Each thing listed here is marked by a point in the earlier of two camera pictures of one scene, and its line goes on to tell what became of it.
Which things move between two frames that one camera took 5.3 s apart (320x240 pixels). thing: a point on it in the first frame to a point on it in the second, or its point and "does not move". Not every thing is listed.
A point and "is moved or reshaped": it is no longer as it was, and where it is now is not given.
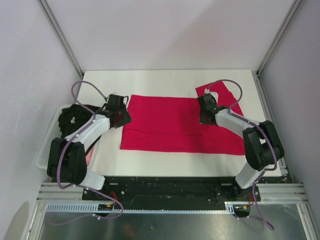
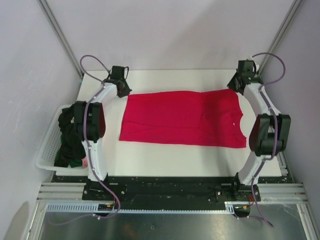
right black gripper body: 203,119 to 232,84
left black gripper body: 124,118 to 125,89
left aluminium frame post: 59,32 does not move
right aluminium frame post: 289,16 does not move
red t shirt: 172,124 is moved or reshaped
